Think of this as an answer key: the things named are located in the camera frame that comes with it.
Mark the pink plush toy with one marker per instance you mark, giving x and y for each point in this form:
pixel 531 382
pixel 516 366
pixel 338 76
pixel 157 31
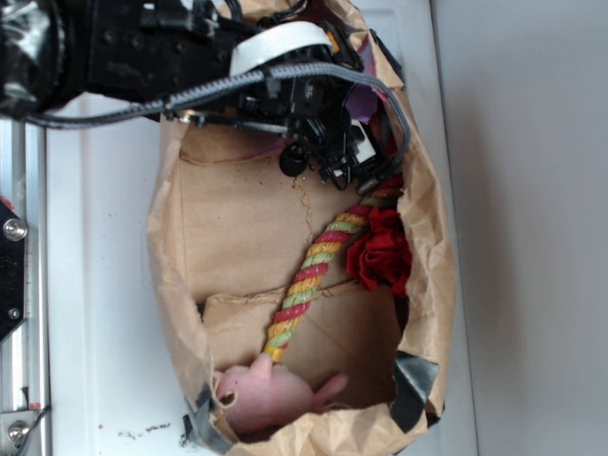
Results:
pixel 265 395

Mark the aluminium frame rail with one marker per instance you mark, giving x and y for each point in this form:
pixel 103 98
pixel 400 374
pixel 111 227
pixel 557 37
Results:
pixel 25 388

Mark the black metal bracket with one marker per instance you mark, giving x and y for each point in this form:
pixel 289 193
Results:
pixel 12 270

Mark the red crumpled cloth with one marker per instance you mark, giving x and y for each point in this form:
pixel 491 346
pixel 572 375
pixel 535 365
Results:
pixel 382 256

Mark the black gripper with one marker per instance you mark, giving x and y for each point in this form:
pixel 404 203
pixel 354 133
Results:
pixel 309 109

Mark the brown paper bag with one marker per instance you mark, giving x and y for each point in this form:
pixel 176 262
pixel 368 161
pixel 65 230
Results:
pixel 227 231

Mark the white plastic tray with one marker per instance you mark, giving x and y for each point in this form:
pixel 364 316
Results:
pixel 112 386

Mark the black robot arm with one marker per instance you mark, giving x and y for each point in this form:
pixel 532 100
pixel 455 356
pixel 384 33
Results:
pixel 75 64

